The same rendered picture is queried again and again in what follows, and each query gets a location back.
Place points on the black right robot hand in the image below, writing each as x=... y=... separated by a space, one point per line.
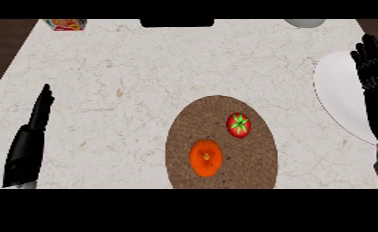
x=369 y=72

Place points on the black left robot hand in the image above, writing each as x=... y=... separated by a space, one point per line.
x=26 y=146

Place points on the grey round bowl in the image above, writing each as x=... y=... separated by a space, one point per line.
x=304 y=22

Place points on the white plate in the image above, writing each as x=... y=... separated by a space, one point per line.
x=344 y=92

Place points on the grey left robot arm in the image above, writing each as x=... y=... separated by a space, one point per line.
x=26 y=185

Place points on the red tomato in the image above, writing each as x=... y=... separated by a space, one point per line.
x=237 y=125

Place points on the brown woven oval placemat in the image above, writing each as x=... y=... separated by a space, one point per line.
x=221 y=142

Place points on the orange round fruit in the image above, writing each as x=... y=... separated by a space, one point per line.
x=205 y=158

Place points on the colourful printed box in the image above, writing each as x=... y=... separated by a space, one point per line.
x=66 y=24

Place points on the black appliance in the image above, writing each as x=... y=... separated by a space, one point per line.
x=177 y=22

